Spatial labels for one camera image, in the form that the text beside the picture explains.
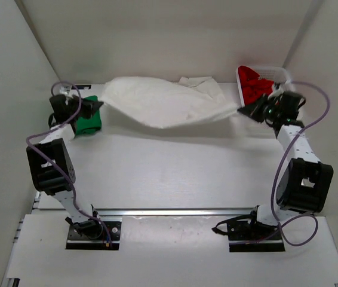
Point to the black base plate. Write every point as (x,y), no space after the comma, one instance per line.
(246,236)
(95,238)

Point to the white plastic laundry basket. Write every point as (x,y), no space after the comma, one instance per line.
(276,74)

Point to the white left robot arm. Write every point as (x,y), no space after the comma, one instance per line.
(51,168)

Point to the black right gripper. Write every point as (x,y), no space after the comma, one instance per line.
(254,110)

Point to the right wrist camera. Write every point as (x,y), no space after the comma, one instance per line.
(278,89)

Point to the aluminium rail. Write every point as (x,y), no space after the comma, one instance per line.
(175,212)

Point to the dark table label sticker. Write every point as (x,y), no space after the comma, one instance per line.
(81,87)

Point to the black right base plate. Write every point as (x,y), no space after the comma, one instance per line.
(246,236)

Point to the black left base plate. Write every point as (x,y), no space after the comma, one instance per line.
(95,238)

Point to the white t-shirt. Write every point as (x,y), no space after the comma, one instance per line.
(161,104)

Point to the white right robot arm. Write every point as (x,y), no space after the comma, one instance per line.
(302,180)

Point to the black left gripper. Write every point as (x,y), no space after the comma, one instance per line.
(90,107)

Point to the red t-shirt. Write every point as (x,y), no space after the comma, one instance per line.
(253,85)

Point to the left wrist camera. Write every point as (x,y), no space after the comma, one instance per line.
(69,95)

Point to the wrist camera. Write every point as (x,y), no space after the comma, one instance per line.
(69,95)
(278,89)

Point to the green t-shirt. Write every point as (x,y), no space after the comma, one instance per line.
(88,126)

